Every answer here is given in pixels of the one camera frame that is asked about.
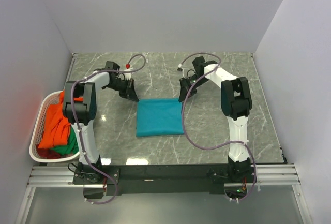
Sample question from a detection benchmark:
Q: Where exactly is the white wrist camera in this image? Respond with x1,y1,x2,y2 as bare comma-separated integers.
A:
119,63,133,80
177,64,195,78

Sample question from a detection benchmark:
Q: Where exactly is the white laundry basket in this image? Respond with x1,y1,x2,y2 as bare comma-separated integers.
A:
29,91,79,163

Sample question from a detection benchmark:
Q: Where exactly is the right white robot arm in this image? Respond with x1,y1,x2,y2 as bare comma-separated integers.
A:
178,56,252,182

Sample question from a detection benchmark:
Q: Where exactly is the orange t shirt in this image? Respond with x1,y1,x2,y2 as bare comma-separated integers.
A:
38,91,72,149

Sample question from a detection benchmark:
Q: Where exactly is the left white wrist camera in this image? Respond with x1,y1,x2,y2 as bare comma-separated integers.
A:
119,63,133,80

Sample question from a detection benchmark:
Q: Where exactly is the teal t shirt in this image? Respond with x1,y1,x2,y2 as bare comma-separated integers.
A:
136,98,184,138

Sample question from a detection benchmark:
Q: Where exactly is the green t shirt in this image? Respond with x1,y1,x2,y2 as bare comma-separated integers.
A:
52,128,79,156

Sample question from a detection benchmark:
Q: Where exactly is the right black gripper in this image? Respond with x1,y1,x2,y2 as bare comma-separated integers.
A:
179,75,209,102

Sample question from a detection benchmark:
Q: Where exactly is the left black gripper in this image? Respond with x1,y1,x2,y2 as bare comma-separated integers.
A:
106,78,139,102

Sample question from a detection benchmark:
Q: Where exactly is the aluminium rail frame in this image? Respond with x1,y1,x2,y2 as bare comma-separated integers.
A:
15,164,313,223

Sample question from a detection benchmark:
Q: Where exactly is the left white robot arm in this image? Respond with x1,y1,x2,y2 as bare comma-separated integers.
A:
63,62,139,165

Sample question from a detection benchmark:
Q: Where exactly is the black base beam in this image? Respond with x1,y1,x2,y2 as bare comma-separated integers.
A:
73,164,257,196

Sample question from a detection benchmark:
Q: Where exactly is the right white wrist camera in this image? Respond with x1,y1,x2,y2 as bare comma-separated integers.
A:
177,64,195,78

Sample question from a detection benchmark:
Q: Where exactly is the dark red t shirt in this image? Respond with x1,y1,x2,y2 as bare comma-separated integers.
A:
37,148,61,159

